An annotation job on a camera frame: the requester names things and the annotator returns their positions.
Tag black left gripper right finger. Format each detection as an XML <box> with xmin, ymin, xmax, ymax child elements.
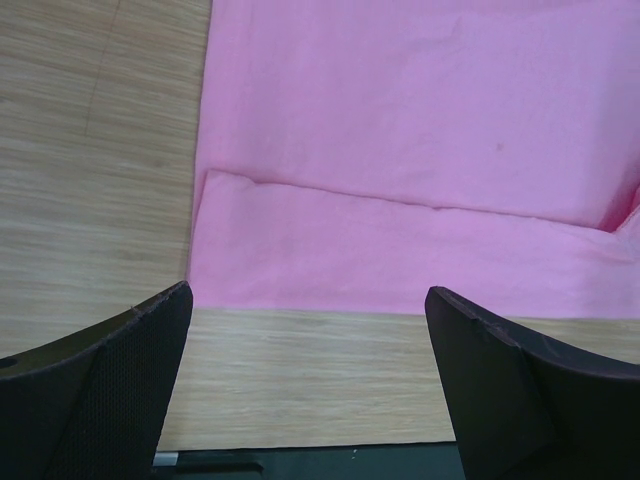
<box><xmin>425</xmin><ymin>287</ymin><xmax>639</xmax><ymax>479</ymax></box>

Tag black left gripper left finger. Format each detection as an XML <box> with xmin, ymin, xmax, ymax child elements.
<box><xmin>1</xmin><ymin>281</ymin><xmax>193</xmax><ymax>479</ymax></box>

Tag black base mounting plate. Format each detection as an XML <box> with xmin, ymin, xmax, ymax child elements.
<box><xmin>150</xmin><ymin>442</ymin><xmax>465</xmax><ymax>480</ymax></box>

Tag pink t shirt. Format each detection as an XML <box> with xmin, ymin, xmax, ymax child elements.
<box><xmin>187</xmin><ymin>1</ymin><xmax>639</xmax><ymax>319</ymax></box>

